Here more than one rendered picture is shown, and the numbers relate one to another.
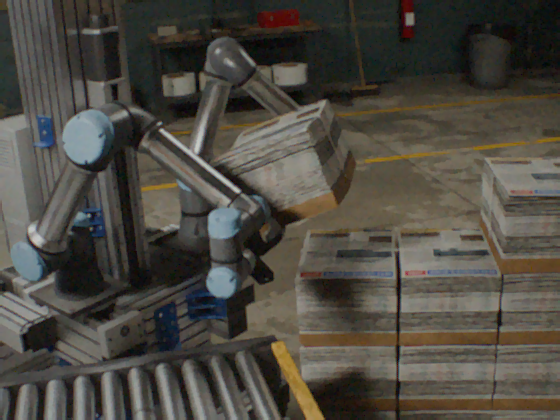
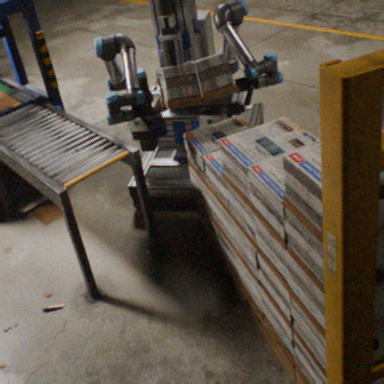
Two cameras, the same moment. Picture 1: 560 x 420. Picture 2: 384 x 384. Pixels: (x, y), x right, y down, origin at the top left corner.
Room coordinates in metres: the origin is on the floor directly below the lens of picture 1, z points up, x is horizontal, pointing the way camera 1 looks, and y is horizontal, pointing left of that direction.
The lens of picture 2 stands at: (0.83, -2.46, 2.28)
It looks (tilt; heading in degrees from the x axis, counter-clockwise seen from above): 29 degrees down; 71
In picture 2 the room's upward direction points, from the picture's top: 12 degrees counter-clockwise
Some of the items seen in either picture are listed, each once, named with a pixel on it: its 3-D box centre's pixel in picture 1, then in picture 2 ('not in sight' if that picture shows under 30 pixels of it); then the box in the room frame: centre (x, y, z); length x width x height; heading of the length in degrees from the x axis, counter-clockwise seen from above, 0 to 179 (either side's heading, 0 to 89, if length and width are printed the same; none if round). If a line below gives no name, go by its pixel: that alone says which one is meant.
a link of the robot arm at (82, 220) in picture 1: (69, 236); (137, 78); (1.90, 0.60, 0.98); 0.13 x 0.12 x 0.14; 157
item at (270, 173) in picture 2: not in sight; (305, 170); (1.95, -1.05, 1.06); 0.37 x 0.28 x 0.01; 172
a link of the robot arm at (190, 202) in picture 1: (196, 186); not in sight; (2.29, 0.27, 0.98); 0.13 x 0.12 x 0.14; 9
